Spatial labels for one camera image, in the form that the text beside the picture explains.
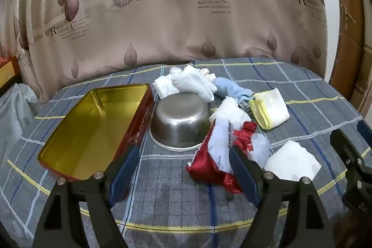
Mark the red cardboard box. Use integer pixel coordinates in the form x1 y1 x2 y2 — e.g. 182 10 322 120
0 56 20 92

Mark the brown wooden door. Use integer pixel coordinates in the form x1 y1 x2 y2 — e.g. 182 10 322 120
328 0 372 121

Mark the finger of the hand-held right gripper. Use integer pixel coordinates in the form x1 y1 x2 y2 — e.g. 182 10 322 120
357 120 372 147
330 129 372 215

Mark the stainless steel bowl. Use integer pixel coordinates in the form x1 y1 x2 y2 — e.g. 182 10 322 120
148 93 211 152

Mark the grey plaid bedsheet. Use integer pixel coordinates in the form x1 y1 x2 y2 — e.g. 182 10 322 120
0 58 372 248

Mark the yellow-edged white towel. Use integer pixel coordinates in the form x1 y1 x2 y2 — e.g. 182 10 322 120
249 88 290 130

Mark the pile of white socks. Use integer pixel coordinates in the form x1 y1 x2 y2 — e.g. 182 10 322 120
152 64 218 101

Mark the light blue cloth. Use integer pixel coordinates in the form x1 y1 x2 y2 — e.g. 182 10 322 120
214 77 255 105

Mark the beige leaf-print curtain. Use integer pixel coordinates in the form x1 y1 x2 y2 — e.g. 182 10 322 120
0 0 329 105

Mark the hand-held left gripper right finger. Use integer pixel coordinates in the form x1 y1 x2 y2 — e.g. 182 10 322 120
228 145 340 248

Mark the red and gold tin box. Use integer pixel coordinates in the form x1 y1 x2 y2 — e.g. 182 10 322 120
38 83 154 181

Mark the translucent plastic bag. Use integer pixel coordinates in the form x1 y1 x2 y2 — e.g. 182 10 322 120
0 82 40 179

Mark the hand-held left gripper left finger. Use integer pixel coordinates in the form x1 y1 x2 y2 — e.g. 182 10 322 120
32 145 142 248

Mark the red and white satin cloth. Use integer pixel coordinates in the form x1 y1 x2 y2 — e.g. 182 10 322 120
186 117 272 195

